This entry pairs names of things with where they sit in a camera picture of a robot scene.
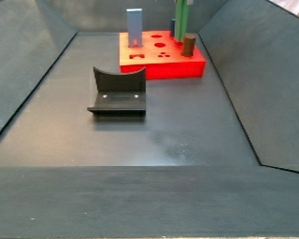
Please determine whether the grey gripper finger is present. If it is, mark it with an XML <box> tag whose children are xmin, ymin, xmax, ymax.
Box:
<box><xmin>187</xmin><ymin>0</ymin><xmax>195</xmax><ymax>6</ymax></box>

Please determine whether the green star-shaped peg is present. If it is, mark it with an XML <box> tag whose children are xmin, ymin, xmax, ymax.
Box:
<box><xmin>175</xmin><ymin>0</ymin><xmax>190</xmax><ymax>42</ymax></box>

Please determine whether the red shape sorter board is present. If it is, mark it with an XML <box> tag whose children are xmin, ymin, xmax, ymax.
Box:
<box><xmin>120</xmin><ymin>31</ymin><xmax>206</xmax><ymax>79</ymax></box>

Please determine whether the dark blue block peg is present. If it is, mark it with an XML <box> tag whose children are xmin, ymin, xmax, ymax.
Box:
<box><xmin>169</xmin><ymin>19</ymin><xmax>176</xmax><ymax>36</ymax></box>

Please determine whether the light blue arch peg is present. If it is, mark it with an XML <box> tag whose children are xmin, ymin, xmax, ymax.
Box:
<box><xmin>125</xmin><ymin>8</ymin><xmax>141</xmax><ymax>48</ymax></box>

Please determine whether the black curved holder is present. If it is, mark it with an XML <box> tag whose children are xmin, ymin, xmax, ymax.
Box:
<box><xmin>87</xmin><ymin>68</ymin><xmax>145</xmax><ymax>115</ymax></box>

